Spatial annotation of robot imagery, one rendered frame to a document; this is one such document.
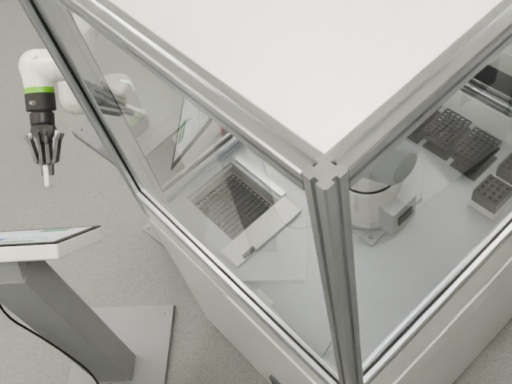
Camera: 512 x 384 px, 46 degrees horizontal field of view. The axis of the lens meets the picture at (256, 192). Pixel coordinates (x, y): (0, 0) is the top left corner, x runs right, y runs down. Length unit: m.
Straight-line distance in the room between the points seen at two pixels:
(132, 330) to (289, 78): 2.20
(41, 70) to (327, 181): 1.44
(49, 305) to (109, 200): 1.35
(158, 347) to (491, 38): 2.26
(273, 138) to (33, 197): 2.94
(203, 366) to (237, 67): 2.06
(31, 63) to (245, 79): 1.25
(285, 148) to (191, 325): 2.19
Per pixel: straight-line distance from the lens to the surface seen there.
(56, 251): 1.79
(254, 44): 0.90
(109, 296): 3.08
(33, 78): 2.02
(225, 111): 0.79
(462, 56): 0.83
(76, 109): 2.42
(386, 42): 0.88
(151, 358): 2.83
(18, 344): 3.18
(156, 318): 2.90
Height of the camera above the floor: 2.56
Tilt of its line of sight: 54 degrees down
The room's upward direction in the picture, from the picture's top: 17 degrees counter-clockwise
